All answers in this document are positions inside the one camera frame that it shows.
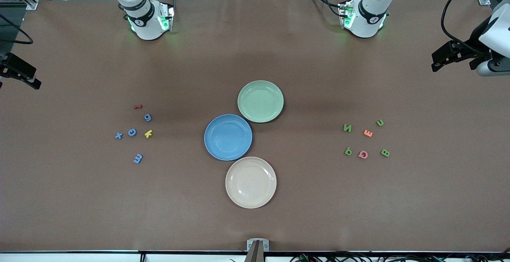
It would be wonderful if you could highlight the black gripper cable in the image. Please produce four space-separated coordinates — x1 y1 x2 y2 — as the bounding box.
440 0 510 53
0 14 33 45

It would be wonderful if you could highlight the blue round plate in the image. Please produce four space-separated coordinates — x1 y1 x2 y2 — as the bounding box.
204 114 253 161

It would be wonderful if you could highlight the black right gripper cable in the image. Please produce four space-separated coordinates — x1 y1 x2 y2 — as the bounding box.
0 14 33 45

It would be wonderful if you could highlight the white table edge rail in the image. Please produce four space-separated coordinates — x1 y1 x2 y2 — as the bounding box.
0 252 510 262

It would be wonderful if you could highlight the green round plate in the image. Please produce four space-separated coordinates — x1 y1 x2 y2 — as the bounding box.
237 80 284 124

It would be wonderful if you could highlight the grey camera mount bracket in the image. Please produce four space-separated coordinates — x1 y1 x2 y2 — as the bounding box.
245 239 270 262

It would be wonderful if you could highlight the beige round plate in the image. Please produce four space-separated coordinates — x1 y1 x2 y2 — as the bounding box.
225 157 277 209

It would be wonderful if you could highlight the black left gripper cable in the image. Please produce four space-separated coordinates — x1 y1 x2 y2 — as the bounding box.
440 0 510 53

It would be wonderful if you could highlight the brown table cover sheet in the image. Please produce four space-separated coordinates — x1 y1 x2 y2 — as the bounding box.
0 0 510 252

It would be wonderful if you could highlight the tangled black cable bundle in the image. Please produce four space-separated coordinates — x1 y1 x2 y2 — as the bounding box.
289 250 510 262

